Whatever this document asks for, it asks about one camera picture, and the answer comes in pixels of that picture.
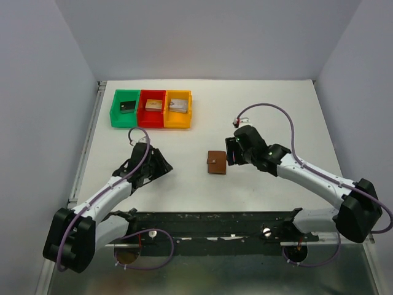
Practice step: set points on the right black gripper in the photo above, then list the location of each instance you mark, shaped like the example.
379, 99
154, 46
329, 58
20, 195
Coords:
231, 145

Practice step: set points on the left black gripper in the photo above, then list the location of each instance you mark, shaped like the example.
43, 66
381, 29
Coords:
163, 166

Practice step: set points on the brown leather card holder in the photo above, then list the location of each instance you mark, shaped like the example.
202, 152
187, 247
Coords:
217, 162

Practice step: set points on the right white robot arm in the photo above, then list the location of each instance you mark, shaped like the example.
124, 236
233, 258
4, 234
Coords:
355, 209

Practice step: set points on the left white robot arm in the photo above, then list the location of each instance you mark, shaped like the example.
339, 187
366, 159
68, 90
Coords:
75, 234

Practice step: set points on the gold card stack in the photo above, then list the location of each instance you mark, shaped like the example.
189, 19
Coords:
153, 105

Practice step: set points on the silver card stack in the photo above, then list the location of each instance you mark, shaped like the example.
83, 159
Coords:
178, 105

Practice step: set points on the black card stack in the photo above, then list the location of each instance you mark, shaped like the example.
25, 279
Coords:
127, 107

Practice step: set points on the orange plastic bin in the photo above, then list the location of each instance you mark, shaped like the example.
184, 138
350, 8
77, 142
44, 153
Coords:
175, 119

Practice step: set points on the red plastic bin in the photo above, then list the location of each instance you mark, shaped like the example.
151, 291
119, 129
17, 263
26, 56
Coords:
147, 119

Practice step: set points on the green plastic bin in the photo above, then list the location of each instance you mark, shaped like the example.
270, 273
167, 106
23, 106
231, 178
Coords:
119, 120

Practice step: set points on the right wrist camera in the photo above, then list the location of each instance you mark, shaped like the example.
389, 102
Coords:
239, 122

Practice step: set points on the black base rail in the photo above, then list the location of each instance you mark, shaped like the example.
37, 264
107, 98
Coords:
212, 233

